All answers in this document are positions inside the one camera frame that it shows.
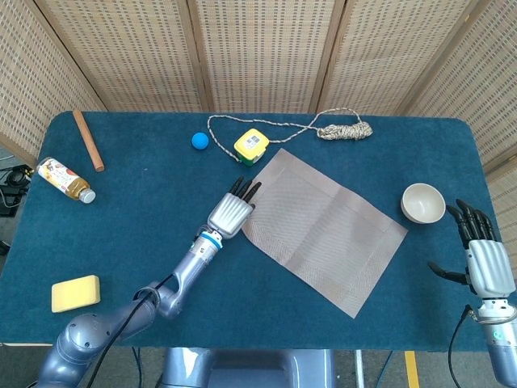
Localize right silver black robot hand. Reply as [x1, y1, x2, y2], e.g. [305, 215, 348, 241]
[427, 197, 517, 300]

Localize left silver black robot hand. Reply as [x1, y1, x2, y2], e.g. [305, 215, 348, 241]
[207, 175, 263, 241]

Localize cream ceramic bowl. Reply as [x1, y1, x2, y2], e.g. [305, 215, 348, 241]
[401, 183, 447, 225]

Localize woven grey placemat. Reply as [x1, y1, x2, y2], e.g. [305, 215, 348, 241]
[241, 147, 410, 320]

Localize green box with yellow lid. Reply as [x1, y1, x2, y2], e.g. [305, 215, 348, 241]
[233, 128, 271, 167]

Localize blue carpet table cover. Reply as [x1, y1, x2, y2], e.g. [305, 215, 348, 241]
[0, 111, 517, 352]

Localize yellow floor tape strip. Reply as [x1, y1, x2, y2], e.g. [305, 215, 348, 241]
[404, 350, 419, 388]

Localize blue-grey robot torso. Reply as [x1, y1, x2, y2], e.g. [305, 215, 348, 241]
[155, 346, 337, 388]

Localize brown wooden dowel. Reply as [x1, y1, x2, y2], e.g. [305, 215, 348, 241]
[72, 109, 106, 173]

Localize white table leg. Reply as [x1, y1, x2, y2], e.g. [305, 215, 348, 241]
[354, 349, 365, 388]

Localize yellow sponge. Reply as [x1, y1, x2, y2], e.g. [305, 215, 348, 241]
[51, 274, 102, 314]

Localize woven bamboo folding screen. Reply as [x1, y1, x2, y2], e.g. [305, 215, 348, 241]
[0, 0, 517, 280]

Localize tea bottle with white cap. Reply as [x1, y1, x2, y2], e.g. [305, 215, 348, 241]
[36, 156, 97, 204]

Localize black equipment on floor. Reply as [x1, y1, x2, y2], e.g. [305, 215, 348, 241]
[0, 164, 33, 217]

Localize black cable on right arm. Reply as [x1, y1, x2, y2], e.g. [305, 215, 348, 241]
[448, 305, 476, 388]

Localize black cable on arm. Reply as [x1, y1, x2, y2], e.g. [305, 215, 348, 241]
[448, 305, 476, 388]
[82, 273, 177, 388]

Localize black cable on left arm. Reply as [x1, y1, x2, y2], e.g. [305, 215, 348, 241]
[82, 273, 177, 388]

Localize blue cable under table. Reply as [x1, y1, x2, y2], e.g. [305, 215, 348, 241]
[379, 350, 395, 388]
[131, 346, 143, 388]

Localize speckled beige rope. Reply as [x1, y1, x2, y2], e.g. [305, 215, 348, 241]
[207, 107, 374, 162]

